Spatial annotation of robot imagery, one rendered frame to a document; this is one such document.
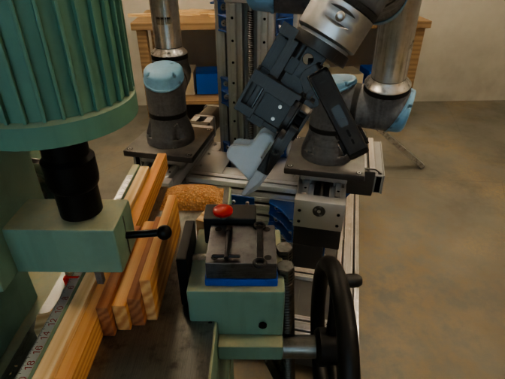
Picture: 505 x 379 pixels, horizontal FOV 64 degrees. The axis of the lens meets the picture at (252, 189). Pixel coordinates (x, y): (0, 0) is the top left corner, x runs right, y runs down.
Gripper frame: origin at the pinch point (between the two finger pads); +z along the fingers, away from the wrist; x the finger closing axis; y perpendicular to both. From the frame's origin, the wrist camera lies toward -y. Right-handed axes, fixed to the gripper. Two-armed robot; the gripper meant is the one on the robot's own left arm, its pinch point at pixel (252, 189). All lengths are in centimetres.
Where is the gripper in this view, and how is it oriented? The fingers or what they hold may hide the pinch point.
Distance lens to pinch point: 53.5
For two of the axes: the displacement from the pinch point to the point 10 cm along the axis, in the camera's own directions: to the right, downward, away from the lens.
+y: -8.6, -5.2, -0.5
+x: -1.3, 3.1, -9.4
